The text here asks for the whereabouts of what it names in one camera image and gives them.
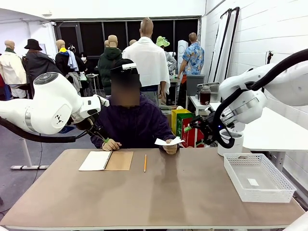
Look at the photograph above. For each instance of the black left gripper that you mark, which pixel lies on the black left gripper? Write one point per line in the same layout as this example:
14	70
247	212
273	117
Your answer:
81	124

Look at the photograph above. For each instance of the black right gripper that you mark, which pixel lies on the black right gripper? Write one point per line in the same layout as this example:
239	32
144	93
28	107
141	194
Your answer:
210	125

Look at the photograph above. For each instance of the brown cover spiral notebook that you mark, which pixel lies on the brown cover spiral notebook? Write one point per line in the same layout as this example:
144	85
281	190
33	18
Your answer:
106	161

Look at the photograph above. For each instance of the white torn-out paper sheet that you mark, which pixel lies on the white torn-out paper sheet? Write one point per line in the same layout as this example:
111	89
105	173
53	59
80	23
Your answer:
166	142

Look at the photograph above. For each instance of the yellow pencil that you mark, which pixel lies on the yellow pencil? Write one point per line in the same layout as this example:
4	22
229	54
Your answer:
145	163

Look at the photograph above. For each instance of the person's left forearm purple sleeve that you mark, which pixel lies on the person's left forearm purple sleeve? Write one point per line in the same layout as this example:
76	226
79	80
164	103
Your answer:
172	133

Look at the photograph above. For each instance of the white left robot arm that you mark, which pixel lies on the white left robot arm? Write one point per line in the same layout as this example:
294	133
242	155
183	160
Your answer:
53	101

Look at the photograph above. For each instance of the person's right hand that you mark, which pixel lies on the person's right hand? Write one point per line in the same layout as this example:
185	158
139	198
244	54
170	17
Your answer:
111	145

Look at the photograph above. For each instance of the person's left hand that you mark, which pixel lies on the person's left hand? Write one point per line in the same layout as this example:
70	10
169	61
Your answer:
171	149

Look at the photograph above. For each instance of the red paper bag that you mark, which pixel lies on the red paper bag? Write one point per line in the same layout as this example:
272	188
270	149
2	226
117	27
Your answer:
190	137

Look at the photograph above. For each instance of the yellow green cardboard box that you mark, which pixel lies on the yellow green cardboard box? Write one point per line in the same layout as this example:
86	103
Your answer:
176	120

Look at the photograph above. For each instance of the white cylindrical bin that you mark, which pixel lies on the white cylindrical bin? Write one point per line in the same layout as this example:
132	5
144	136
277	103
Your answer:
229	149

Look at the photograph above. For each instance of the person in purple jacket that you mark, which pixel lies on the person in purple jacket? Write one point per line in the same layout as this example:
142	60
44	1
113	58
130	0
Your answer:
134	122

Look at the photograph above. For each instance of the brown glass jar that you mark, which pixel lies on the brown glass jar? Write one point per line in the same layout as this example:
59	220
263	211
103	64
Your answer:
205	96

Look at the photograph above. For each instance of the grey metal tray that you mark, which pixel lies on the grey metal tray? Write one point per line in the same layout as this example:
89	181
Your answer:
211	84

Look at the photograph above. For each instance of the grey storage bin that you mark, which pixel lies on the grey storage bin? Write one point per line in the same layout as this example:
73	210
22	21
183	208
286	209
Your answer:
195	84

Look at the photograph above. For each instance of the white perforated plastic basket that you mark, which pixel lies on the white perforated plastic basket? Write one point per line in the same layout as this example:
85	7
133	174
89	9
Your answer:
257	168

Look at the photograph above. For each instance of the mannequin in green puffer jacket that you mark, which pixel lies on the mannequin in green puffer jacket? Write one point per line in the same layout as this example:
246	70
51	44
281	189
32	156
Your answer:
108	67

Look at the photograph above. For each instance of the small white paper slip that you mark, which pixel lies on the small white paper slip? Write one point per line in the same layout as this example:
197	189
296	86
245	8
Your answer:
252	182

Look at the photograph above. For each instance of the black cap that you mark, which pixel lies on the black cap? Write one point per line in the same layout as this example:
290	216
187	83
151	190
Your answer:
120	64

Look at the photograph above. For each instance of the mannequin in floral shirt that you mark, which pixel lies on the mannequin in floral shirt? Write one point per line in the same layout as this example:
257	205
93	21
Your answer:
193	59

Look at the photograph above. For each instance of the large white table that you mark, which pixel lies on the large white table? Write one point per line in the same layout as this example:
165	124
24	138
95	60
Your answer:
276	132

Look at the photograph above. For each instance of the person with face mask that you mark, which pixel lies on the person with face mask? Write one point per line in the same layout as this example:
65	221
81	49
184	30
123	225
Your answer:
84	60

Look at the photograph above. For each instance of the white table leg foot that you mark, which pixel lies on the white table leg foot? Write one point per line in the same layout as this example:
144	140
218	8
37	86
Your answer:
27	166

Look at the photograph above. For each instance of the mannequin with yellow scarf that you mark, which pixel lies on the mannequin with yellow scarf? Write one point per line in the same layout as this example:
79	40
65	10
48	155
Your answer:
63	60

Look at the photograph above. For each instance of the mannequin with white towel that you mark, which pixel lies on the mannequin with white towel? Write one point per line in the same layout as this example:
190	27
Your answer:
149	60

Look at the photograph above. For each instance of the bare mannequin head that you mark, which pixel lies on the bare mannequin head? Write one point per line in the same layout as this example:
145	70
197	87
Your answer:
106	43
132	42

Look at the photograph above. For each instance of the black framed white panel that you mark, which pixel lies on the black framed white panel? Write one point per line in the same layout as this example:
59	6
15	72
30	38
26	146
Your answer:
232	41
220	43

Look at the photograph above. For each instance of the mannequin with black hat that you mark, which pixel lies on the mannequin with black hat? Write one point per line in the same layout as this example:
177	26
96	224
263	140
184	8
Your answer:
38	62

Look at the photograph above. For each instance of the mannequin with green hat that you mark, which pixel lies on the mannequin with green hat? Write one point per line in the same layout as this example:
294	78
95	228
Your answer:
162	42

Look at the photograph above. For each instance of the black tripod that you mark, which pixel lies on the black tripod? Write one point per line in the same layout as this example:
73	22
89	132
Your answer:
270	56

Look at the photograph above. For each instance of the mannequin in cream coat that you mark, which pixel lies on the mannequin in cream coat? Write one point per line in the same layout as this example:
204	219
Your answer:
12	67

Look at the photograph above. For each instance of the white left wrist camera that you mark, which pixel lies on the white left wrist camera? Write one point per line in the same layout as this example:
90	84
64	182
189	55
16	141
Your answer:
103	100

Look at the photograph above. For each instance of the white head-mounted camera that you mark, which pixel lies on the white head-mounted camera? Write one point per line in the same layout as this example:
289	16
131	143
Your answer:
129	66

